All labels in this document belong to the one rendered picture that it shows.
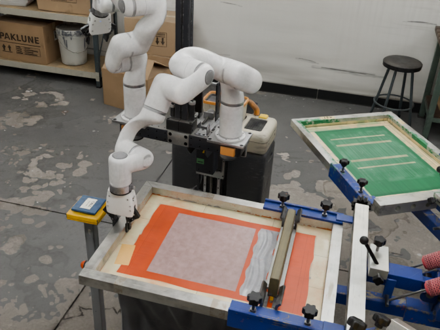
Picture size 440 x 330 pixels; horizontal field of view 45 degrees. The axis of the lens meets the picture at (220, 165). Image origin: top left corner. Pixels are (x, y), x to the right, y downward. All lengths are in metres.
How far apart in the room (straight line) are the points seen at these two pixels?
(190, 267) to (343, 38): 3.93
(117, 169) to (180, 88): 0.33
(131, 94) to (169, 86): 0.55
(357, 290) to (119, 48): 1.23
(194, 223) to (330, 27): 3.69
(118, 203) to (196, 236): 0.30
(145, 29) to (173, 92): 0.41
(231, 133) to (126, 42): 0.55
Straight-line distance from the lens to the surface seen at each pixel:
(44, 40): 5.84
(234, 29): 5.56
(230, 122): 2.17
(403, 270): 1.84
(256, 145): 2.81
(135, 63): 2.25
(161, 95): 1.81
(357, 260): 1.82
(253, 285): 1.76
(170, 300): 1.68
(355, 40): 5.43
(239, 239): 1.95
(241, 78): 1.98
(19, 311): 3.15
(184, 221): 2.01
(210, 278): 1.78
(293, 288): 1.79
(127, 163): 1.78
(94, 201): 2.14
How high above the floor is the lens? 2.17
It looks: 31 degrees down
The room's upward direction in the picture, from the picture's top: 3 degrees clockwise
